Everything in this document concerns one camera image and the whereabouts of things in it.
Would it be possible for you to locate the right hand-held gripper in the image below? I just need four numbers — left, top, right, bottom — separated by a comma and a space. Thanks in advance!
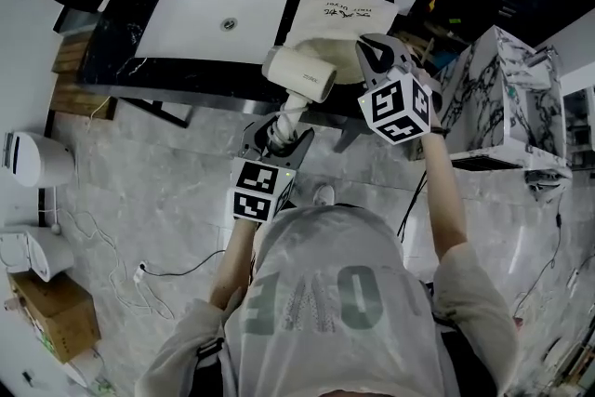
354, 33, 434, 147

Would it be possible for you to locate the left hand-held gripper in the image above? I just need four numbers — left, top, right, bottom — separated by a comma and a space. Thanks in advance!
230, 113, 317, 225

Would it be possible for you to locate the cream drawstring bag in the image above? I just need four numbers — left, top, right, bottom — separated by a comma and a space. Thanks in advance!
283, 0, 401, 87

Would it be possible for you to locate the cream hair dryer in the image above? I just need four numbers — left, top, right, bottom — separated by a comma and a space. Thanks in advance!
260, 45, 338, 155

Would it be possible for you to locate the person's right forearm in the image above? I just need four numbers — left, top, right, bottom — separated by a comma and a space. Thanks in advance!
419, 131, 469, 260

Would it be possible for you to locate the person's left forearm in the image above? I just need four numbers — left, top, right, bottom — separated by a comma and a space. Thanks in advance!
208, 217, 259, 311

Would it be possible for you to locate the person's right hand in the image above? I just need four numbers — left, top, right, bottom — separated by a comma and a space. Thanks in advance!
408, 47, 444, 133

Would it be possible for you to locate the person's right white shoe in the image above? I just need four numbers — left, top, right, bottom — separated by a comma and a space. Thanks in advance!
312, 184, 337, 207

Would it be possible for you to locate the white marble pattern cabinet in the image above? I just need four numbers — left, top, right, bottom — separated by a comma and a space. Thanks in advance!
433, 24, 572, 172

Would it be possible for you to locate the white rectangular sink basin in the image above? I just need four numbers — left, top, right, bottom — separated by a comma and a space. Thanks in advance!
134, 0, 294, 66

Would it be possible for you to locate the black marble vanity table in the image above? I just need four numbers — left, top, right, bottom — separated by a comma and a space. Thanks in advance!
75, 0, 397, 155

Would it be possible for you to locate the person's white printed shirt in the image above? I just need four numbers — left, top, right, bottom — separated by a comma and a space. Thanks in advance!
134, 204, 521, 397

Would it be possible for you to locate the wooden plank platform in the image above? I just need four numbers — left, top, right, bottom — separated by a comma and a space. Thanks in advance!
49, 31, 118, 122

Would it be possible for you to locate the white bin with dark strip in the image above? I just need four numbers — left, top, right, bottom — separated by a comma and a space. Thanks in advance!
1, 130, 76, 189

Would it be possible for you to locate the plain white lidded bin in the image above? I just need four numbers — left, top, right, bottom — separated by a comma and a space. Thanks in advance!
0, 224, 76, 283

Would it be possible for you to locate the brown cardboard box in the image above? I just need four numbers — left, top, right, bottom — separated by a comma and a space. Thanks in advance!
6, 271, 102, 364

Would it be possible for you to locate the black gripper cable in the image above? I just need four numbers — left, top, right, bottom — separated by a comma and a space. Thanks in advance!
396, 171, 429, 244

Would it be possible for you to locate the black floor cable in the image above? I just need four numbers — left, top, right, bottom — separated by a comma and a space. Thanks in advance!
140, 249, 227, 278

